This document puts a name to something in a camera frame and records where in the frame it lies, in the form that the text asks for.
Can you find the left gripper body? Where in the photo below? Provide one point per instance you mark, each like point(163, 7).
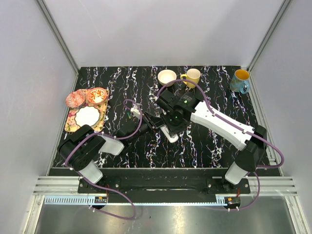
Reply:
point(147, 119)

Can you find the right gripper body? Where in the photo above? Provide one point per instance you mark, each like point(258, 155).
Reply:
point(174, 125)

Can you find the white remote control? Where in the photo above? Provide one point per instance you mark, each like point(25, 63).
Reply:
point(172, 138)

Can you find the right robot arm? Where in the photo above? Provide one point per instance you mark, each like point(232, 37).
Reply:
point(179, 111)

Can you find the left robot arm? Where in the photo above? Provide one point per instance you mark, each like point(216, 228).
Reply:
point(80, 149)

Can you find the cream ceramic bowl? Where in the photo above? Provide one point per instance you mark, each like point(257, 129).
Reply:
point(166, 76)

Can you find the yellow mug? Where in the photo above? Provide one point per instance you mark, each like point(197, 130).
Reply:
point(192, 75)

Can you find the orange floral small bowl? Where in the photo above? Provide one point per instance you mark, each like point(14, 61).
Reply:
point(97, 95)

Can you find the white scalloped plate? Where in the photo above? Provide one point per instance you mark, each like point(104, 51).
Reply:
point(88, 115)

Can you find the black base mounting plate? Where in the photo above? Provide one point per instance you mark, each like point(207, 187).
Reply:
point(172, 185)

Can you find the blue butterfly mug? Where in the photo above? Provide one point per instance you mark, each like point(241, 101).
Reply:
point(240, 81)

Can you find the floral rectangular tray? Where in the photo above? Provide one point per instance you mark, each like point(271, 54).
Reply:
point(70, 125)

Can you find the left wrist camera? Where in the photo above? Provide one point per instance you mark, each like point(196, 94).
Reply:
point(136, 110)

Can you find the aluminium rail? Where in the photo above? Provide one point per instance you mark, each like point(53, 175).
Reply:
point(57, 185)

